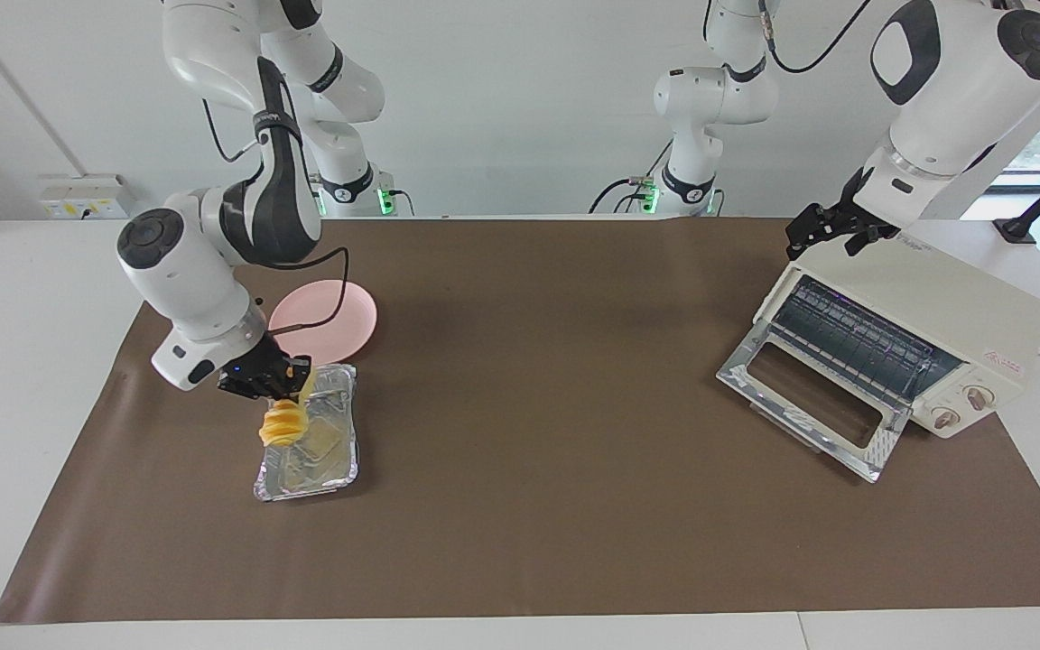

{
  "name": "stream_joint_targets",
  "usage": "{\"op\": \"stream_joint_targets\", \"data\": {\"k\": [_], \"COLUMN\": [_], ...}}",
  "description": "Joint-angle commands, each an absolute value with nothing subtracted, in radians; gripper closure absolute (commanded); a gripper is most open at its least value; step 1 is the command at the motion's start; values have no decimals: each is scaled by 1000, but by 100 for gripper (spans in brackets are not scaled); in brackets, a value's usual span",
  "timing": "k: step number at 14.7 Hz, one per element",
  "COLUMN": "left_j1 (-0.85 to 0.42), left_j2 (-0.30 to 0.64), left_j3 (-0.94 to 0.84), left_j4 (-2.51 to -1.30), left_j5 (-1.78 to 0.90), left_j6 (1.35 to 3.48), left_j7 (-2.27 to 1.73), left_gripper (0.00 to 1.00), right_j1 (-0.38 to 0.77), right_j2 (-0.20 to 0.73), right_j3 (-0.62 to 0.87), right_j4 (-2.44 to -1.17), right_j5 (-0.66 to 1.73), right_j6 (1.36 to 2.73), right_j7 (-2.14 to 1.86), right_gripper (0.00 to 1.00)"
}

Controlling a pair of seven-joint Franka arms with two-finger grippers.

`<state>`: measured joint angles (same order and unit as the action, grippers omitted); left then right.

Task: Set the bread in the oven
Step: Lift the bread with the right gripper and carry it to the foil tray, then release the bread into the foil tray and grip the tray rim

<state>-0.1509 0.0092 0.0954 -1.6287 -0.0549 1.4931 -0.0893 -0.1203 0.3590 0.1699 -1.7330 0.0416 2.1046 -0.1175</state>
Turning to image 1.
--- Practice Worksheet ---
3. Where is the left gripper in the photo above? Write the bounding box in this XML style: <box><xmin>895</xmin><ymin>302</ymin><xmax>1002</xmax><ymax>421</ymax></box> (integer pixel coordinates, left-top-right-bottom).
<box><xmin>785</xmin><ymin>166</ymin><xmax>903</xmax><ymax>264</ymax></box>

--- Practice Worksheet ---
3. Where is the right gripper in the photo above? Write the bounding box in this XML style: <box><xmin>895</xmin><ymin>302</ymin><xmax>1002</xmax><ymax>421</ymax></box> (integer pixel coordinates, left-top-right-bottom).
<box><xmin>217</xmin><ymin>339</ymin><xmax>313</xmax><ymax>404</ymax></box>

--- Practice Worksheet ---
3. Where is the yellow bread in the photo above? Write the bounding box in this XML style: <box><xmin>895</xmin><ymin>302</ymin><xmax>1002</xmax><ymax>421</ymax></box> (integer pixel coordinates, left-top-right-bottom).
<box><xmin>257</xmin><ymin>361</ymin><xmax>315</xmax><ymax>450</ymax></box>

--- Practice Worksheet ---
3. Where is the cream toaster oven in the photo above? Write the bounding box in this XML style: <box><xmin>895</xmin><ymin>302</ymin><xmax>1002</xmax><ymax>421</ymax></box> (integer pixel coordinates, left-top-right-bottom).
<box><xmin>715</xmin><ymin>229</ymin><xmax>1040</xmax><ymax>485</ymax></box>

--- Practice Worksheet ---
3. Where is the pink plate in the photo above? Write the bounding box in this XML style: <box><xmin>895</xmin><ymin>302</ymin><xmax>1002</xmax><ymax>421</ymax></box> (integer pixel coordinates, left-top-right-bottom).
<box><xmin>267</xmin><ymin>279</ymin><xmax>380</xmax><ymax>365</ymax></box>

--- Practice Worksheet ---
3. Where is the silver foil tray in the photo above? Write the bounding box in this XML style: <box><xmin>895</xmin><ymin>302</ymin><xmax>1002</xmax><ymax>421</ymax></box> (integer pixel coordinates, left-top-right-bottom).
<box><xmin>253</xmin><ymin>362</ymin><xmax>361</xmax><ymax>504</ymax></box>

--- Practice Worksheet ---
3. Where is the white wall socket box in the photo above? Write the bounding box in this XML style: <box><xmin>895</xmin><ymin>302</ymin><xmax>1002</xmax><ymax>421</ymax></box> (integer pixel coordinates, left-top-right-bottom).
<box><xmin>39</xmin><ymin>173</ymin><xmax>134</xmax><ymax>221</ymax></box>

